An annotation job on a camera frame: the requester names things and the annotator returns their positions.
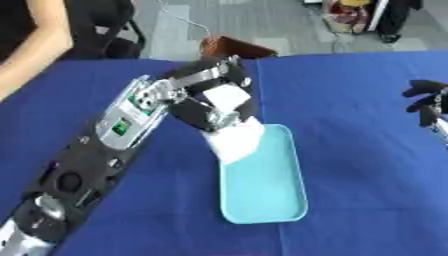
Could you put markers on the brown cardboard box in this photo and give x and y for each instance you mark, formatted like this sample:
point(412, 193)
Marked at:
point(233, 46)

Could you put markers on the person's leg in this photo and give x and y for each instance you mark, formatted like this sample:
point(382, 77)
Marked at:
point(396, 20)

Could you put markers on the red and yellow bag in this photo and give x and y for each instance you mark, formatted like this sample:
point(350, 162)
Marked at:
point(349, 16)

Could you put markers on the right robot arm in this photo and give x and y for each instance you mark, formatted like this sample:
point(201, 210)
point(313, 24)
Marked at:
point(441, 130)

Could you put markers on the black chair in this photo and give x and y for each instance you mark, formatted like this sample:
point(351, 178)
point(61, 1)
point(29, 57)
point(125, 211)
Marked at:
point(114, 33)

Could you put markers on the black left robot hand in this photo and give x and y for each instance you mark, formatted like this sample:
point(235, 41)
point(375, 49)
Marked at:
point(189, 112)

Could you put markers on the person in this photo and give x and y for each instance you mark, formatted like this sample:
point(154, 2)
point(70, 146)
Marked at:
point(26, 50)

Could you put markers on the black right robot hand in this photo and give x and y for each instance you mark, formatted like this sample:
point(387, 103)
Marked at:
point(429, 96)

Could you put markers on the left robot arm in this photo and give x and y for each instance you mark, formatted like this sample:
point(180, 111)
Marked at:
point(111, 133)

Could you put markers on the light blue plastic tray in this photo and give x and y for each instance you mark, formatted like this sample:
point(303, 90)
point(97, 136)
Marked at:
point(265, 186)

